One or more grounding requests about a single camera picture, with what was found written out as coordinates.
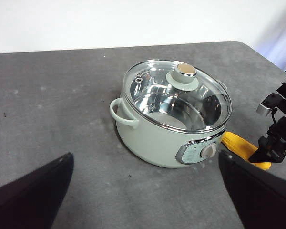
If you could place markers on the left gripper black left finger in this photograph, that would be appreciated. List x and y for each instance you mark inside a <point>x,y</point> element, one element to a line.
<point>31,195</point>

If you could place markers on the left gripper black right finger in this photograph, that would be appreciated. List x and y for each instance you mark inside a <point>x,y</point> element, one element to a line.
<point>259,198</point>

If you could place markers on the glass lid with green knob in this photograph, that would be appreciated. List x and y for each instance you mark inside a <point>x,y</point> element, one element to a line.
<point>182,78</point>

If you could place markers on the pale green electric pot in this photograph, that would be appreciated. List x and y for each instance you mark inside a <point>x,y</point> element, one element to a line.
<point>152,143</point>

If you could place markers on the yellow corn cob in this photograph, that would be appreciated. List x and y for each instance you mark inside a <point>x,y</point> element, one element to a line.
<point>238,146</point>

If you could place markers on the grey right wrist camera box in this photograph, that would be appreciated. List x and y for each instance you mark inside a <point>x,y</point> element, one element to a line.
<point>265,108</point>

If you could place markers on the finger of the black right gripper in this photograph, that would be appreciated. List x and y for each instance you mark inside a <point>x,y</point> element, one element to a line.
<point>259,156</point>

